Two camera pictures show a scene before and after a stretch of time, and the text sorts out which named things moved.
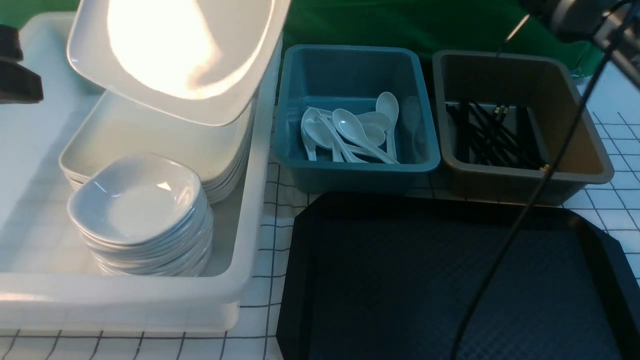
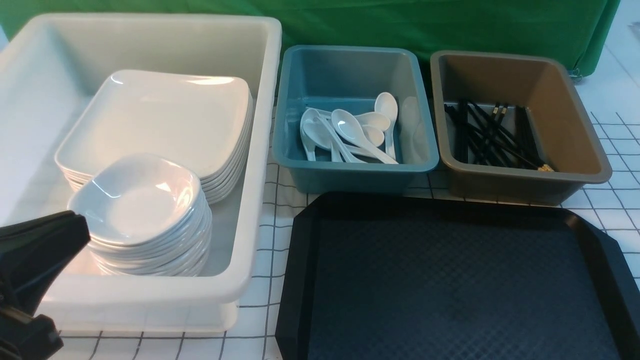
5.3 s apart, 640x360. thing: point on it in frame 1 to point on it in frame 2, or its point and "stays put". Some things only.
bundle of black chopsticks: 482,137 stays put
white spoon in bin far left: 309,113 stays put
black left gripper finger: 18,84 to 34,252
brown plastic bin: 499,117 stays put
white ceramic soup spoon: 349,127 stays put
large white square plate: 205,59 to 201,120
